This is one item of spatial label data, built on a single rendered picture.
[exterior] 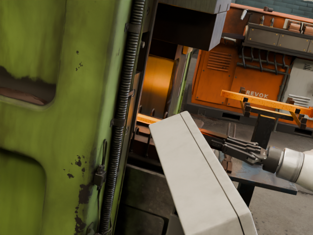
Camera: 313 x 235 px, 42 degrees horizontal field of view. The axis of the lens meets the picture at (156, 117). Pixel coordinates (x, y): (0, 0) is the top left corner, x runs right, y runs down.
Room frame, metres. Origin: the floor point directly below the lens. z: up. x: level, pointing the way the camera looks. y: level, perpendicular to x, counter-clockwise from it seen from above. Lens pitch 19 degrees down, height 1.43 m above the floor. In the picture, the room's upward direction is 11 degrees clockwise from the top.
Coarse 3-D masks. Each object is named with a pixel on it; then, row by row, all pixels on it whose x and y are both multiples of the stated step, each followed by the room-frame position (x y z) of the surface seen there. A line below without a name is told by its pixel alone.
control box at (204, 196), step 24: (168, 120) 0.72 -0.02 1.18; (192, 120) 0.69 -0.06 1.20; (168, 144) 0.62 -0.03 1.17; (192, 144) 0.60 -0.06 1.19; (168, 168) 0.55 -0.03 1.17; (192, 168) 0.53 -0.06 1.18; (216, 168) 0.51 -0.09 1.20; (192, 192) 0.47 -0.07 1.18; (216, 192) 0.46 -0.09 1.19; (192, 216) 0.42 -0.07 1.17; (216, 216) 0.41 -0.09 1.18; (240, 216) 0.41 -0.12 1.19
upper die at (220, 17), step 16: (160, 16) 1.07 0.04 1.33; (176, 16) 1.06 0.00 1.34; (192, 16) 1.05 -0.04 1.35; (208, 16) 1.04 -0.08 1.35; (224, 16) 1.19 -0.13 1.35; (160, 32) 1.07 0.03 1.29; (176, 32) 1.06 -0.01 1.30; (192, 32) 1.05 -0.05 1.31; (208, 32) 1.04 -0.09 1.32; (208, 48) 1.04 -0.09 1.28
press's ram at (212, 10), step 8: (160, 0) 1.02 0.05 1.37; (168, 0) 1.02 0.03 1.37; (176, 0) 1.01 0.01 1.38; (184, 0) 1.01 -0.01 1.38; (192, 0) 1.00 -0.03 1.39; (200, 0) 1.00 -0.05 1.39; (208, 0) 0.99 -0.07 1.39; (216, 0) 0.99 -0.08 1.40; (224, 0) 1.11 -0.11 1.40; (192, 8) 1.00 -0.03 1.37; (200, 8) 1.00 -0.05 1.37; (208, 8) 0.99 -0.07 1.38; (216, 8) 1.00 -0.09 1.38; (224, 8) 1.15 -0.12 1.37
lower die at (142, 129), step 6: (144, 114) 1.27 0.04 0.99; (138, 120) 1.18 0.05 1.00; (144, 126) 1.16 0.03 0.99; (132, 132) 1.12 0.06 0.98; (144, 132) 1.11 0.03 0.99; (138, 138) 1.08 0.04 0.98; (144, 138) 1.09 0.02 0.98; (150, 138) 1.10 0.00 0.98; (138, 144) 1.07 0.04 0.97; (144, 144) 1.06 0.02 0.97; (150, 144) 1.06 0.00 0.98; (138, 150) 1.07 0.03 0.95; (144, 150) 1.06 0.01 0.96; (150, 150) 1.06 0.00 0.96; (150, 156) 1.06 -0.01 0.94; (156, 156) 1.06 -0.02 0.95
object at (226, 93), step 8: (224, 96) 1.61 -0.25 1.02; (232, 96) 1.61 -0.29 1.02; (240, 96) 1.61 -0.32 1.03; (248, 96) 1.61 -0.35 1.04; (264, 104) 1.60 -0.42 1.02; (272, 104) 1.60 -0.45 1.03; (280, 104) 1.60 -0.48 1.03; (288, 104) 1.61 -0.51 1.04; (304, 112) 1.59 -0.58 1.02; (312, 112) 1.58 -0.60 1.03
